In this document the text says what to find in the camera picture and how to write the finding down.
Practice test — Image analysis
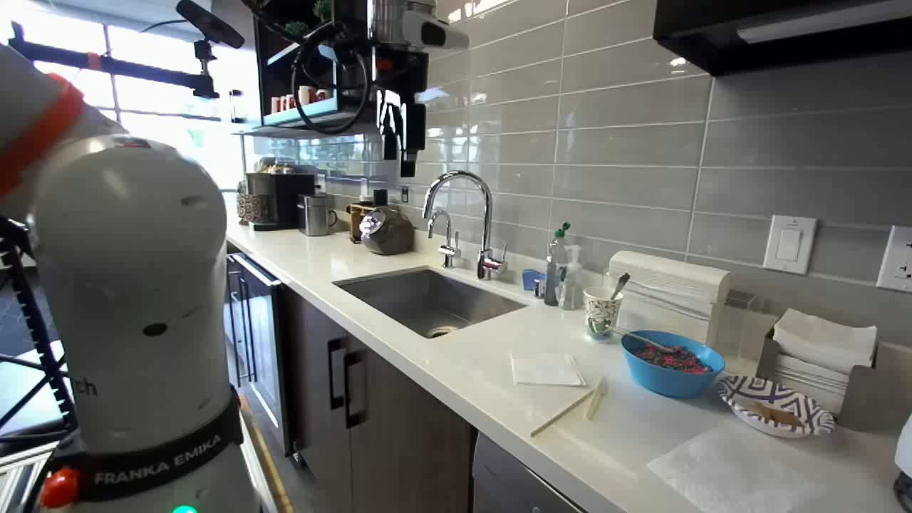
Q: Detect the white paper towel roll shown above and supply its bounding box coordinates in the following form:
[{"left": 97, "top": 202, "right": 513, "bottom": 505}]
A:
[{"left": 891, "top": 413, "right": 912, "bottom": 513}]

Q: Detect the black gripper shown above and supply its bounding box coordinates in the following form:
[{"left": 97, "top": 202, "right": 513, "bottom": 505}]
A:
[{"left": 371, "top": 0, "right": 466, "bottom": 175}]

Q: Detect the white paper towel dispenser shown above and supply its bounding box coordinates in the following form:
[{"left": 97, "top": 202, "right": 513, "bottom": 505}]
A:
[{"left": 603, "top": 251, "right": 729, "bottom": 345}]

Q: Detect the napkin holder with napkins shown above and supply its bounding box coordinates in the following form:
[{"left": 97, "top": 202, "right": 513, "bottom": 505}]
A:
[{"left": 771, "top": 308, "right": 877, "bottom": 415}]

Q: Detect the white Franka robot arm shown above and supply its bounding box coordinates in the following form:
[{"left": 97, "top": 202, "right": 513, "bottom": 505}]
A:
[{"left": 0, "top": 44, "right": 261, "bottom": 513}]

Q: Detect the steel canister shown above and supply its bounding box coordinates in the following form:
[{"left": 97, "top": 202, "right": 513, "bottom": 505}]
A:
[{"left": 302, "top": 192, "right": 337, "bottom": 237}]

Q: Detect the stainless steel sink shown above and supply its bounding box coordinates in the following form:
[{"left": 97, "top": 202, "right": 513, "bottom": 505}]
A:
[{"left": 340, "top": 267, "right": 522, "bottom": 339}]

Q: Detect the white wall outlet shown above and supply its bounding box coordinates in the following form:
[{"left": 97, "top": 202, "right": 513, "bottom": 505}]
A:
[{"left": 874, "top": 225, "right": 912, "bottom": 294}]

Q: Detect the black coffee machine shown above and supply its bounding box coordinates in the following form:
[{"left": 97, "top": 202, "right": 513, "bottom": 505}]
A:
[{"left": 240, "top": 174, "right": 315, "bottom": 231}]

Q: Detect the clear soap bottle green cap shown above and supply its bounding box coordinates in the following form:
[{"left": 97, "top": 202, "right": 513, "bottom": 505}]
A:
[{"left": 542, "top": 221, "right": 569, "bottom": 305}]

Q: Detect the blue sponge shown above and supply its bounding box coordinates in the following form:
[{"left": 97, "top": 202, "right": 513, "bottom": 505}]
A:
[{"left": 522, "top": 267, "right": 545, "bottom": 294}]

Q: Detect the dark kettle pot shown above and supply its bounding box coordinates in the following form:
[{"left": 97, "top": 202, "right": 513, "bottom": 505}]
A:
[{"left": 348, "top": 191, "right": 415, "bottom": 255}]

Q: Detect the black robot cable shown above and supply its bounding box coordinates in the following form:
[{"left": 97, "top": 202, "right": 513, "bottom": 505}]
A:
[{"left": 287, "top": 23, "right": 379, "bottom": 135}]

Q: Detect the black wall shelf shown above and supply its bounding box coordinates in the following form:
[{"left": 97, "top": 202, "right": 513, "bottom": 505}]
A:
[{"left": 243, "top": 0, "right": 377, "bottom": 134}]

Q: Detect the black range hood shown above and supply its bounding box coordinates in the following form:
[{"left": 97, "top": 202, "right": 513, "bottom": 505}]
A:
[{"left": 652, "top": 0, "right": 912, "bottom": 76}]

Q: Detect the chrome kitchen faucet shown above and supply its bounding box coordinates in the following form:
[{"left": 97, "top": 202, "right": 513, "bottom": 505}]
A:
[{"left": 419, "top": 167, "right": 508, "bottom": 281}]

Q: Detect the patterned paper plate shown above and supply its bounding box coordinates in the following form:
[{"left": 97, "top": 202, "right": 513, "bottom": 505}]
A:
[{"left": 716, "top": 376, "right": 835, "bottom": 439}]

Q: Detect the large white paper towel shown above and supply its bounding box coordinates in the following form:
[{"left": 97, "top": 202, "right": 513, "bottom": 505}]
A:
[{"left": 649, "top": 426, "right": 824, "bottom": 513}]

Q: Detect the white light switch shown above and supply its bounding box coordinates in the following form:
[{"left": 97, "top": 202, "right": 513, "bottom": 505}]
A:
[{"left": 763, "top": 212, "right": 818, "bottom": 274}]

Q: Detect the blue bowl with beads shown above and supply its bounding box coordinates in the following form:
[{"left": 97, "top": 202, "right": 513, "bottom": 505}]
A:
[{"left": 620, "top": 329, "right": 727, "bottom": 399}]

